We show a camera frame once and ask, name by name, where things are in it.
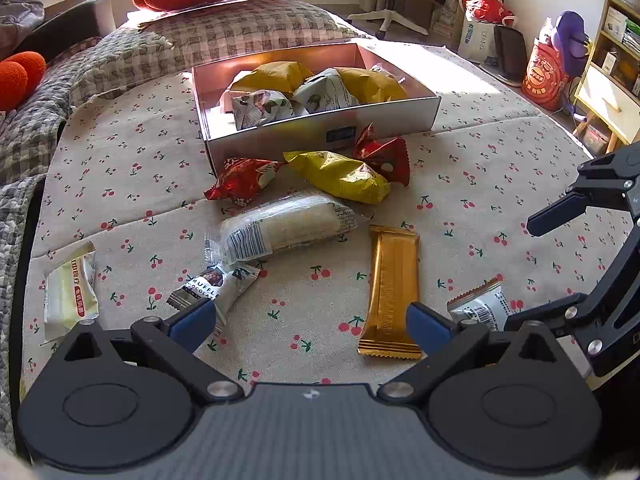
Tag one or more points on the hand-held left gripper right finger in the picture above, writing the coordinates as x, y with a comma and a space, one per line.
430, 327

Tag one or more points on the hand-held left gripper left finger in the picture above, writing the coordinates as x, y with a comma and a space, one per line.
192, 322

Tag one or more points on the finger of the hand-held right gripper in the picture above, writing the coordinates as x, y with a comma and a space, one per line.
560, 312
555, 215

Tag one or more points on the dark chocolate truffle packet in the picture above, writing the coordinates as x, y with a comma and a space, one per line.
215, 285

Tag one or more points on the gold snack bar packet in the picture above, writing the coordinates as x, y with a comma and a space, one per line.
392, 290

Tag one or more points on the small white barcoded packet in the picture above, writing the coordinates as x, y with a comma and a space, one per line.
482, 302

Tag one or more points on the cream packet with red label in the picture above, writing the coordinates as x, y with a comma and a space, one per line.
70, 290

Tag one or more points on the clear cake roll packet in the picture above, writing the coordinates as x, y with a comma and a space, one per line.
285, 227

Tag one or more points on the red packet with white picture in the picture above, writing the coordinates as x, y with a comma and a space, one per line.
240, 180

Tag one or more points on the yellow packet blue round label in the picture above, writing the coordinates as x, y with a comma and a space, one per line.
340, 175

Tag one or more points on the red dotted packet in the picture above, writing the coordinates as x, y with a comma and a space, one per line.
382, 155

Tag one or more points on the white cardboard box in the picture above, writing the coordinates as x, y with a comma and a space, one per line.
280, 137

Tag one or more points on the white brown nut packet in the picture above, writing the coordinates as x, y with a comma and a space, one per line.
260, 107

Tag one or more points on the yellow snack packet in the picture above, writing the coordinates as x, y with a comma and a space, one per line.
275, 77
370, 85

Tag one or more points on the white green nut packet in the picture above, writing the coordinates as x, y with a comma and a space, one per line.
322, 92

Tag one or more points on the cherry print cloth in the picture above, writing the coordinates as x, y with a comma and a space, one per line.
475, 150

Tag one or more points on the yellow wooden shelf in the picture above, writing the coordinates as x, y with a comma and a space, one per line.
607, 90

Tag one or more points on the orange printed bag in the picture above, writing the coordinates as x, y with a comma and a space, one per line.
545, 75

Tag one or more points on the white paper bag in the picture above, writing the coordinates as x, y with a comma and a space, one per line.
477, 40

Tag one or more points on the red bag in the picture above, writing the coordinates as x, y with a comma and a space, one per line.
485, 5

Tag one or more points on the grey checked quilt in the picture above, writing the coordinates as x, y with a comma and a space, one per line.
25, 150

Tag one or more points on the grey checked pillow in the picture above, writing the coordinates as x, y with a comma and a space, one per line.
215, 40

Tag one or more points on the white paper sheet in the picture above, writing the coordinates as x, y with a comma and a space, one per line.
145, 19

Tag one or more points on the dark grey sofa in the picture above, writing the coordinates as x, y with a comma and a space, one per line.
60, 25

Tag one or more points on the grey fabric bag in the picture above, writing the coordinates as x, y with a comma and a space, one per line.
17, 22

